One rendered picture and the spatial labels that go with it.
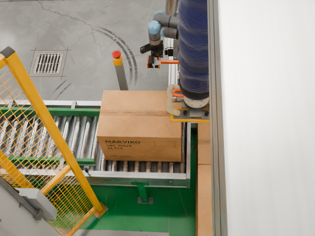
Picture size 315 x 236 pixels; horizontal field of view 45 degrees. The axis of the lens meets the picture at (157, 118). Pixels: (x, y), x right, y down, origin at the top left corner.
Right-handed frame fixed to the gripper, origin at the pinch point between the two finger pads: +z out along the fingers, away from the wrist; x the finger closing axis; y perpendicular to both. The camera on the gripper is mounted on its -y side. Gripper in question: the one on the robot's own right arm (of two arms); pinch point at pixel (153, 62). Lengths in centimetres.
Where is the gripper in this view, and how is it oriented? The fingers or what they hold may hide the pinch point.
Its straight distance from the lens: 264.1
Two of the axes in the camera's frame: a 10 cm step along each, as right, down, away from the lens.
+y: 10.0, 0.3, -0.8
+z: 0.5, 5.3, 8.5
